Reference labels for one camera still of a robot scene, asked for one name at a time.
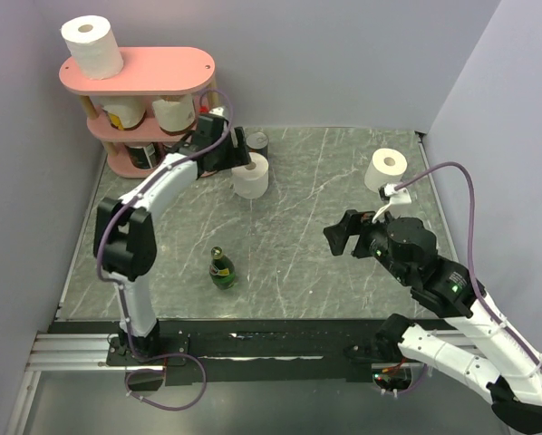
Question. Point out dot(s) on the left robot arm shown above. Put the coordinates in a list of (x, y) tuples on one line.
[(125, 246)]

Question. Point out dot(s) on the white paper towel roll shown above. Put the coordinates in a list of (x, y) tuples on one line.
[(251, 181)]

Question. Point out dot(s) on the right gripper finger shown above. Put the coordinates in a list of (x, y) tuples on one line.
[(337, 237), (351, 222)]

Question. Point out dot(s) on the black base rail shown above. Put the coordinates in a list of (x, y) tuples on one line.
[(263, 350)]

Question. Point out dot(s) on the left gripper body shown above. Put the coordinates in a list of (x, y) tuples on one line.
[(227, 156)]

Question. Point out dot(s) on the black label roll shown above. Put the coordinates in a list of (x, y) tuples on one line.
[(144, 155), (172, 147)]

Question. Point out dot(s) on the dark tin can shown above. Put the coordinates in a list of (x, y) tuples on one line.
[(258, 142)]

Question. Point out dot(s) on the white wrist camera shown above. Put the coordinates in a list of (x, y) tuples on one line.
[(221, 111), (393, 200)]

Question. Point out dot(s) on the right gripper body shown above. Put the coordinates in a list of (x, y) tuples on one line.
[(372, 239)]

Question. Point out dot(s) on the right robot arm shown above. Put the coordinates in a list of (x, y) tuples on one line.
[(507, 374)]

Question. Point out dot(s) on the pink three-tier shelf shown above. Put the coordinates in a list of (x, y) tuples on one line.
[(147, 73)]

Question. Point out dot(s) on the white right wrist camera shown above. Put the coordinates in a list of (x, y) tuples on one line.
[(393, 200)]

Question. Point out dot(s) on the beige roll yellow label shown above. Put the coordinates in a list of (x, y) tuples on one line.
[(123, 112)]

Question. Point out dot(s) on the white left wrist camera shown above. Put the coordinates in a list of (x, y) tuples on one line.
[(221, 111)]

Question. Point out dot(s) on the green glass bottle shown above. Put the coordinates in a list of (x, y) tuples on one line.
[(221, 269)]

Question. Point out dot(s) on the beige paper roll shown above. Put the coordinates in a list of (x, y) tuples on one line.
[(174, 113)]

